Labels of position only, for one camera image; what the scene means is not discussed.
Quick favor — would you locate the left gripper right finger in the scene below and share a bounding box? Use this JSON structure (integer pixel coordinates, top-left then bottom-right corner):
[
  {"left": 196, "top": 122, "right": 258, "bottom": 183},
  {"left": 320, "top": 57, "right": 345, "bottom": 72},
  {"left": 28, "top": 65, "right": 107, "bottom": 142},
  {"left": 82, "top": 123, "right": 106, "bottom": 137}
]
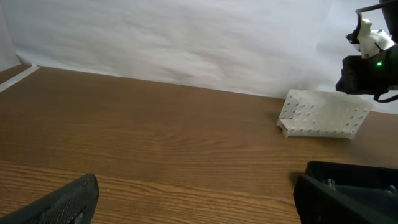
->
[{"left": 292, "top": 174, "right": 398, "bottom": 224}]

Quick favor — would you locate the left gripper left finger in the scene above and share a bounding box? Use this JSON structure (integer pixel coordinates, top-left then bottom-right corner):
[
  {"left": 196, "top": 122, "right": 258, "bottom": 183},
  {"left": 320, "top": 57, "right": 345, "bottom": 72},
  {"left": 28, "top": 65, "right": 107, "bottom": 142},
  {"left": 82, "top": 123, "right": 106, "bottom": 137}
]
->
[{"left": 0, "top": 173, "right": 100, "bottom": 224}]

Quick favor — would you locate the black tray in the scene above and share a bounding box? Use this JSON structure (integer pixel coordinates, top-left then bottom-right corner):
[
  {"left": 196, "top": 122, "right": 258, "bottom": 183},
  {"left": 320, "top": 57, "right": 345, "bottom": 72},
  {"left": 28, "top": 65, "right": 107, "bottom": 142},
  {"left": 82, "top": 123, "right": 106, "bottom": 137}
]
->
[{"left": 304, "top": 160, "right": 398, "bottom": 222}]

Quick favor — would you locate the white test tube rack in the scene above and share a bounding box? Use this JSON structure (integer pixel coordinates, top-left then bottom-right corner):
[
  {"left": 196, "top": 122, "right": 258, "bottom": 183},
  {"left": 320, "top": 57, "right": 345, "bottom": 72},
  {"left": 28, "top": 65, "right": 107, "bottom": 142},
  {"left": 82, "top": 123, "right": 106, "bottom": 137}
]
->
[{"left": 275, "top": 89, "right": 374, "bottom": 140}]

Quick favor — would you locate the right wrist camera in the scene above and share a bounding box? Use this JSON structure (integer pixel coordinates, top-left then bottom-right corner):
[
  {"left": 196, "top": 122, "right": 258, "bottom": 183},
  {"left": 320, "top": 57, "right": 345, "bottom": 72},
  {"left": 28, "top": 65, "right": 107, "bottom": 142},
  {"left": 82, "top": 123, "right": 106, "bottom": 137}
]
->
[{"left": 345, "top": 17, "right": 395, "bottom": 60}]

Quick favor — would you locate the black cable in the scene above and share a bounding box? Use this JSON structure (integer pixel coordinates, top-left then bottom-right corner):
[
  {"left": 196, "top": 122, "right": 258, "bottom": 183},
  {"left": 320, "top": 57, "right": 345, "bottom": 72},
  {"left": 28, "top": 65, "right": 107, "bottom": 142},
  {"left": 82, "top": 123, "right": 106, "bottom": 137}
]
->
[{"left": 355, "top": 1, "right": 388, "bottom": 34}]

